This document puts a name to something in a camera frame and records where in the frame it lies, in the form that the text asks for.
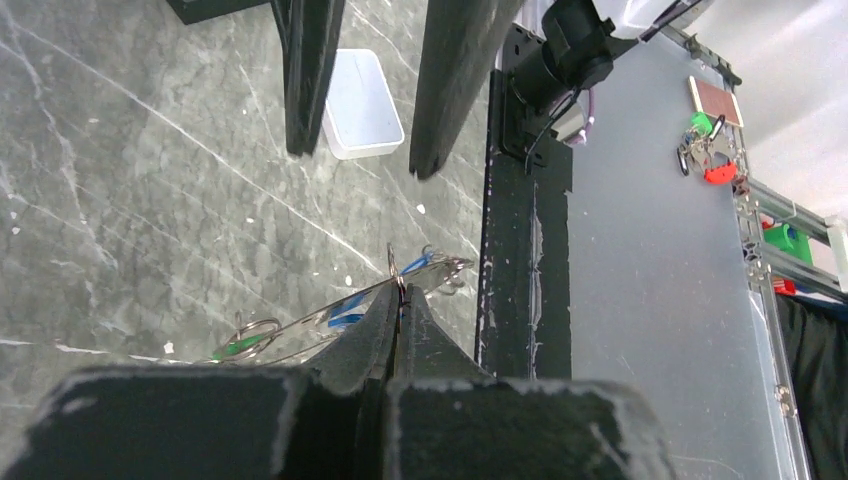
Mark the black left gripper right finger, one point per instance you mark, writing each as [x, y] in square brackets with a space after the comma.
[477, 427]

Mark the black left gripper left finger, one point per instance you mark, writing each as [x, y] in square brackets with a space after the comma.
[320, 421]

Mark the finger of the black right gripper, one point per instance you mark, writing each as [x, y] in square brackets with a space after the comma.
[461, 39]
[309, 31]

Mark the blue key tag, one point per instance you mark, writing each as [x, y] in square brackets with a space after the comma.
[341, 315]

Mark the green key tag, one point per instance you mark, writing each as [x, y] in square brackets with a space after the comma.
[238, 348]

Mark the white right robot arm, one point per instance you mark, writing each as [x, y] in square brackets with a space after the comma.
[577, 52]

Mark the black flat box with sticker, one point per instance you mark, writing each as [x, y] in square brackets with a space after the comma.
[194, 11]

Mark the small brown circuit board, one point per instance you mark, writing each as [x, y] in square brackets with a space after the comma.
[715, 102]

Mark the spare key bunch red tag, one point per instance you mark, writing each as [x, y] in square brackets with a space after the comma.
[705, 148]

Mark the green plastic block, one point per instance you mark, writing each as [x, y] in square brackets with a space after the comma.
[788, 240]

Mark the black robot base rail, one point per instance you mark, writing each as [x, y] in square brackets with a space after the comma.
[523, 326]

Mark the aluminium frame rail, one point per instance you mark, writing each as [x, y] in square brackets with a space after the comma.
[766, 264]

